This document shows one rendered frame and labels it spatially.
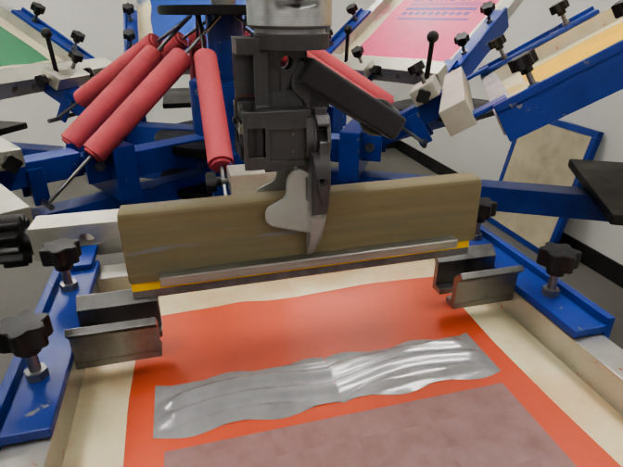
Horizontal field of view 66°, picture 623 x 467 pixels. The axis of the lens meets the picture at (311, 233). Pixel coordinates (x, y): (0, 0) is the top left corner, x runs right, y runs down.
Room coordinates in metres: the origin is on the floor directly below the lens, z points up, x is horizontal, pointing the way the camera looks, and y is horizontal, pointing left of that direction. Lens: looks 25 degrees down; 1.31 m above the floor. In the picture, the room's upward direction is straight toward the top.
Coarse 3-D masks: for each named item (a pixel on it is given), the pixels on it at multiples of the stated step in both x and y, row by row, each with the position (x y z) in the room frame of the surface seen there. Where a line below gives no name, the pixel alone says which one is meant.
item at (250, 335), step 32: (192, 320) 0.50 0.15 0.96; (224, 320) 0.50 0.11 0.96; (256, 320) 0.50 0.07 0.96; (288, 320) 0.50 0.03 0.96; (192, 352) 0.44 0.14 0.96; (224, 352) 0.44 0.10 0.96; (256, 352) 0.44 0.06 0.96; (288, 352) 0.44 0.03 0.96; (320, 352) 0.44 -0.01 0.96; (160, 384) 0.39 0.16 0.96; (128, 416) 0.34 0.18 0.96; (320, 416) 0.34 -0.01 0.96; (128, 448) 0.31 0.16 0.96; (160, 448) 0.31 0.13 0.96; (192, 448) 0.30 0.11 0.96; (224, 448) 0.30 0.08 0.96; (256, 448) 0.30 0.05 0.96; (288, 448) 0.30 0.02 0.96; (320, 448) 0.30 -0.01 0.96; (352, 448) 0.30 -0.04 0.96
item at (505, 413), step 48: (384, 288) 0.58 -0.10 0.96; (432, 288) 0.58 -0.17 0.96; (336, 336) 0.47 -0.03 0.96; (384, 336) 0.47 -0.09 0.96; (432, 336) 0.47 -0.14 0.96; (480, 336) 0.47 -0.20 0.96; (432, 384) 0.39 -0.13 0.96; (480, 384) 0.39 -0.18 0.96; (528, 384) 0.39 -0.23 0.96; (384, 432) 0.32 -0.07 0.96; (432, 432) 0.32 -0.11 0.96; (480, 432) 0.32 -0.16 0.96; (528, 432) 0.32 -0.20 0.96; (576, 432) 0.32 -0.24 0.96
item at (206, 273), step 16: (416, 240) 0.48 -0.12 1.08; (432, 240) 0.48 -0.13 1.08; (448, 240) 0.48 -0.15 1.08; (288, 256) 0.45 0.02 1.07; (304, 256) 0.45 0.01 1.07; (320, 256) 0.45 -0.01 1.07; (336, 256) 0.45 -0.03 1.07; (352, 256) 0.45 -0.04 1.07; (368, 256) 0.46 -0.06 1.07; (384, 256) 0.46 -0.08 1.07; (160, 272) 0.41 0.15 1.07; (176, 272) 0.41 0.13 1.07; (192, 272) 0.41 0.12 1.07; (208, 272) 0.41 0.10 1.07; (224, 272) 0.42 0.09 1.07; (240, 272) 0.42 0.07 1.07; (256, 272) 0.42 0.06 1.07
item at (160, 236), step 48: (336, 192) 0.46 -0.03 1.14; (384, 192) 0.47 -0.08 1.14; (432, 192) 0.49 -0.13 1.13; (480, 192) 0.50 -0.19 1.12; (144, 240) 0.41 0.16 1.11; (192, 240) 0.42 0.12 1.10; (240, 240) 0.43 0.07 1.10; (288, 240) 0.45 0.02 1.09; (336, 240) 0.46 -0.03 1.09; (384, 240) 0.47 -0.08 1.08
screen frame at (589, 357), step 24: (120, 264) 0.58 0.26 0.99; (96, 288) 0.53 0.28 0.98; (120, 288) 0.55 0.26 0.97; (528, 312) 0.48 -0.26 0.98; (552, 336) 0.44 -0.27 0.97; (600, 336) 0.42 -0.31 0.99; (576, 360) 0.41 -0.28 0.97; (600, 360) 0.38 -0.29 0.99; (72, 384) 0.36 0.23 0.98; (600, 384) 0.37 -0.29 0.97; (72, 408) 0.35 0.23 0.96; (0, 456) 0.27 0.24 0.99; (24, 456) 0.27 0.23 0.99; (48, 456) 0.27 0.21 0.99
